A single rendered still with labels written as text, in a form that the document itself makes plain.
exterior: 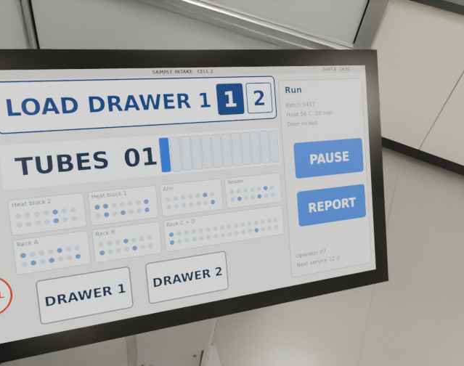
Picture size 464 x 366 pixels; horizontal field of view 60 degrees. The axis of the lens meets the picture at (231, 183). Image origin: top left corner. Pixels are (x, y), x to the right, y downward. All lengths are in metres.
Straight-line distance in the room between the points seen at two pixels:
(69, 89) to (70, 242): 0.16
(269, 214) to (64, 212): 0.23
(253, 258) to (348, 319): 1.28
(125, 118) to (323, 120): 0.24
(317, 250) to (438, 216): 1.88
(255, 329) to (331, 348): 0.29
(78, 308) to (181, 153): 0.20
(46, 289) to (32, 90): 0.20
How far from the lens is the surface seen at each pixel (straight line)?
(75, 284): 0.47
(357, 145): 0.55
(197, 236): 0.47
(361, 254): 0.57
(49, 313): 0.48
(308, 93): 0.52
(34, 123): 0.45
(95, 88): 0.45
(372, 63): 0.58
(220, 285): 0.49
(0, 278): 0.47
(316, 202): 0.52
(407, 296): 1.94
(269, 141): 0.49
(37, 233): 0.46
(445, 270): 2.14
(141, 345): 0.77
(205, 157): 0.46
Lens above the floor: 1.40
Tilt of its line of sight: 42 degrees down
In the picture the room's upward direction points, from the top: 11 degrees clockwise
